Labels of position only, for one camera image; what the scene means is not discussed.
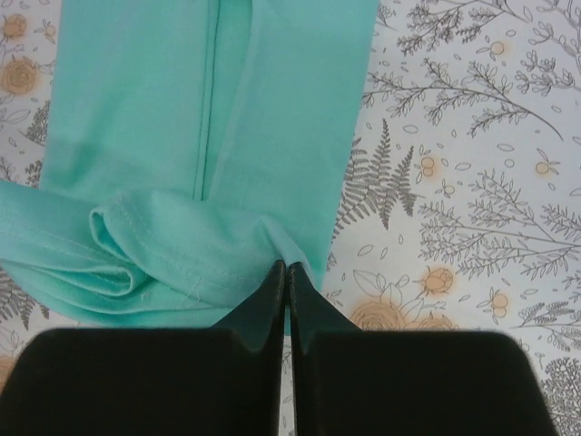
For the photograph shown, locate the teal t shirt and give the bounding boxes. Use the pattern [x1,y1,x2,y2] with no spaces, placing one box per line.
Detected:
[1,1,378,327]

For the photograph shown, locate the floral tablecloth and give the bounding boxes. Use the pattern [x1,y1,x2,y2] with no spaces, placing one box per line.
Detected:
[1,1,580,435]

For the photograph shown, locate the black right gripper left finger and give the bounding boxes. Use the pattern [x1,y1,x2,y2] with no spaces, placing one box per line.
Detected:
[1,262,286,435]

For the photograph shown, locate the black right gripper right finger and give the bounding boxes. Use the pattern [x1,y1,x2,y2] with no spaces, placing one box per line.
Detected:
[288,263,556,435]

